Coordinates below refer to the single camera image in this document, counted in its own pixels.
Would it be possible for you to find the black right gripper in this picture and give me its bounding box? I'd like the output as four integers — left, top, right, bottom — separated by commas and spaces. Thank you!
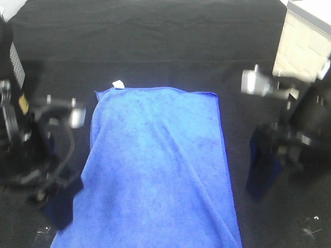
246, 123, 330, 201

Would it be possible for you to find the right clear tape strip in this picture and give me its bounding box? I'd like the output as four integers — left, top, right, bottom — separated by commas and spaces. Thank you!
298, 215, 324, 241

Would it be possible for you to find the blue microfibre towel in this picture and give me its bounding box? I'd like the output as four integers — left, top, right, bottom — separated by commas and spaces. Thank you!
52, 87, 242, 247

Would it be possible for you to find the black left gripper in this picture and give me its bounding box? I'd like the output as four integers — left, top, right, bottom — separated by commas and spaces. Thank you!
5, 103, 83, 230

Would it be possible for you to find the white slotted storage bin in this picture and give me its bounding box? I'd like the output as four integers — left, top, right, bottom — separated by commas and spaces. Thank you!
273, 1, 330, 82

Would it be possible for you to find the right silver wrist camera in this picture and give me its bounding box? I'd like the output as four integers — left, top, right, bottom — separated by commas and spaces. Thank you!
240, 65, 300, 100

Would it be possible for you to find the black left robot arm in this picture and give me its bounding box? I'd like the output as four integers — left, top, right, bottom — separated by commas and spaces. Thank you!
1, 20, 86, 230

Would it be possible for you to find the grey perforated basket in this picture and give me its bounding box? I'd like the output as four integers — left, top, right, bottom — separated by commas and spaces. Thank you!
10, 43, 25, 88

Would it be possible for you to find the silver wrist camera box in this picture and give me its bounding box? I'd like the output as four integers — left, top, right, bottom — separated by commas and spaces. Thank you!
45, 95, 87, 129

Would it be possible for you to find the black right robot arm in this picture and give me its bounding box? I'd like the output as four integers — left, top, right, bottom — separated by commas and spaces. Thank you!
241, 70, 330, 200

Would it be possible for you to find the left clear tape strip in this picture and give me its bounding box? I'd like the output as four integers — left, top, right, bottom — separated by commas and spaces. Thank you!
32, 226, 57, 248

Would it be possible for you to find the black table cloth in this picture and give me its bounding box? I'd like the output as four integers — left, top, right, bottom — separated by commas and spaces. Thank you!
10, 1, 330, 247

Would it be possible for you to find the clear tape strip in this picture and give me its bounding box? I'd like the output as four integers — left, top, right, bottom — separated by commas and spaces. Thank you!
298, 215, 324, 241
32, 226, 57, 248

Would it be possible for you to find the black cable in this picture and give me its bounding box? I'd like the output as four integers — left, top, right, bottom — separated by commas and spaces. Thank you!
38, 121, 77, 197

